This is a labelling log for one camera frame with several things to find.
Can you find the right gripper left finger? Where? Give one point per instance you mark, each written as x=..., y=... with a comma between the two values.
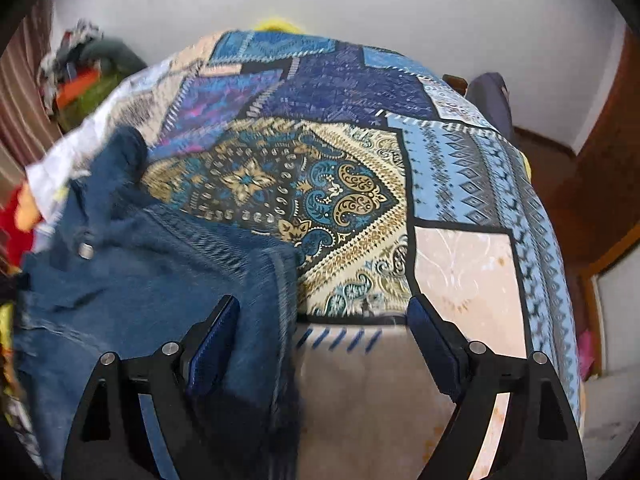
x=179, y=375

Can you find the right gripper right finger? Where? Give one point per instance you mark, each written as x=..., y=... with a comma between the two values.
x=463, y=370

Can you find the blue denim jacket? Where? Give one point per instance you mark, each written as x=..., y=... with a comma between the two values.
x=126, y=273

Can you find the yellow fleece blanket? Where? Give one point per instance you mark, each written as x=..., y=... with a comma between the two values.
x=10, y=386

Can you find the patchwork blue bedspread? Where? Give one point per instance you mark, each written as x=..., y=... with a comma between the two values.
x=389, y=184

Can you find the red plush toy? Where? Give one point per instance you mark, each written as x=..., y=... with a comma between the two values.
x=18, y=220

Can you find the wooden door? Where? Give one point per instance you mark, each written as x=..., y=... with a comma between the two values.
x=598, y=204

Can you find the white shirt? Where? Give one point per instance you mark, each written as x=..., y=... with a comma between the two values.
x=48, y=176

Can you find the grey purple backpack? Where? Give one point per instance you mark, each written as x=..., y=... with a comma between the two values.
x=489, y=94

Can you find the striped red gold curtain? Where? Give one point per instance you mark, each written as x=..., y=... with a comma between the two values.
x=26, y=130

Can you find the green storage box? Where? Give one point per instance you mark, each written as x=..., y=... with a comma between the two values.
x=72, y=114

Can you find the orange box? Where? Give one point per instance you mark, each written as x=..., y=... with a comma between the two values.
x=73, y=89

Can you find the yellow headboard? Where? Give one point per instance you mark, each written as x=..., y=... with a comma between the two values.
x=278, y=25

